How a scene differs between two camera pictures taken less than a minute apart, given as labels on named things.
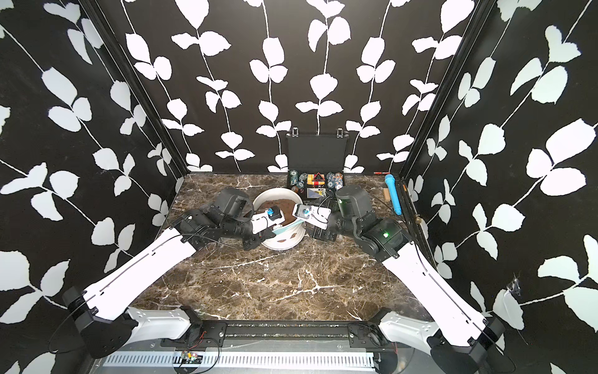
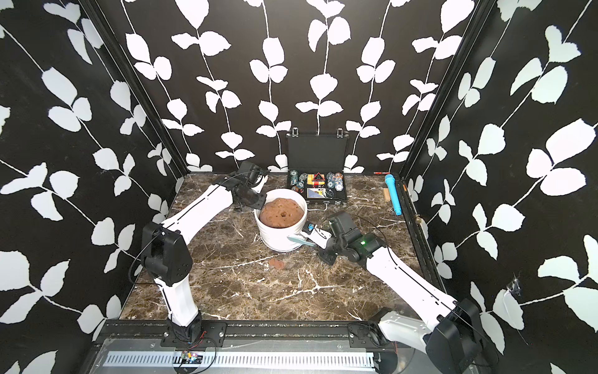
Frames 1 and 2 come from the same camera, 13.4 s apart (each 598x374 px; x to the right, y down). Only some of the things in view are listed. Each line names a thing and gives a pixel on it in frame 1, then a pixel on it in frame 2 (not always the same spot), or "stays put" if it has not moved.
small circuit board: x=191 y=358 stays put
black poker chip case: x=317 y=164 stays put
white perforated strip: x=247 y=360 stays put
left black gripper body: x=252 y=227 → x=255 y=199
